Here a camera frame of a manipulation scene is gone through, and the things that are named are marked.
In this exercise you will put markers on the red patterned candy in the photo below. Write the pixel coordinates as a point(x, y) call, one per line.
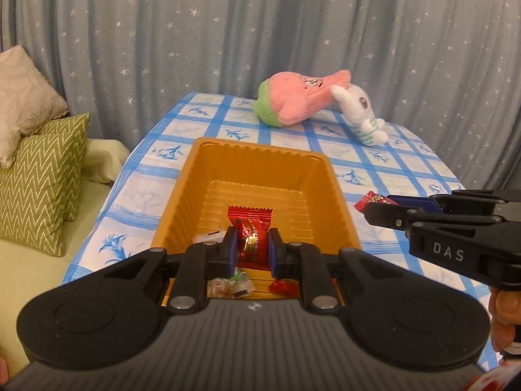
point(372, 200)

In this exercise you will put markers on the pink plush toy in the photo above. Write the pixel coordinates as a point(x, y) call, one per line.
point(297, 97)

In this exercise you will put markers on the small red candy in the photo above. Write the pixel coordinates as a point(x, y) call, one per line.
point(283, 287)

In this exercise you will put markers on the green black snack packet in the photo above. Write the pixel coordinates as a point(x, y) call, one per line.
point(226, 285)

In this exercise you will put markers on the beige cushion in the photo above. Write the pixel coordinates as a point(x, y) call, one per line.
point(24, 97)

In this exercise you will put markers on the grey star curtain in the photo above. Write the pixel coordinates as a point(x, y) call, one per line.
point(203, 28)

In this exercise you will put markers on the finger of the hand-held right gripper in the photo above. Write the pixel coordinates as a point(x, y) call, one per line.
point(419, 203)
point(386, 215)

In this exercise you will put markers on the person's right hand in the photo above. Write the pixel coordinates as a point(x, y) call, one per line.
point(506, 317)

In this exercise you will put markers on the blue checked tablecloth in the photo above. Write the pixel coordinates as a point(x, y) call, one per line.
point(366, 163)

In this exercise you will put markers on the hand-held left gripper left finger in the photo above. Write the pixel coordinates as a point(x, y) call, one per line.
point(233, 252)

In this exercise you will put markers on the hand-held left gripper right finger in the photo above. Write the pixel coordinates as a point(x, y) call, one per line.
point(274, 252)

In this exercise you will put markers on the orange plastic tray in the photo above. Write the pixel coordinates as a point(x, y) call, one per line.
point(252, 171)

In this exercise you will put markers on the white rabbit plush toy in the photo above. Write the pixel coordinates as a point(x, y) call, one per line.
point(362, 110)

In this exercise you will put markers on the pale yellow sofa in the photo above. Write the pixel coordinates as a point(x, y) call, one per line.
point(49, 293)

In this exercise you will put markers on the green zigzag cushion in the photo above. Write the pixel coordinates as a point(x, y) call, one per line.
point(71, 126)
point(36, 195)

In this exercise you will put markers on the large red gold candy packet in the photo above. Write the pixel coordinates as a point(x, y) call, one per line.
point(252, 236)

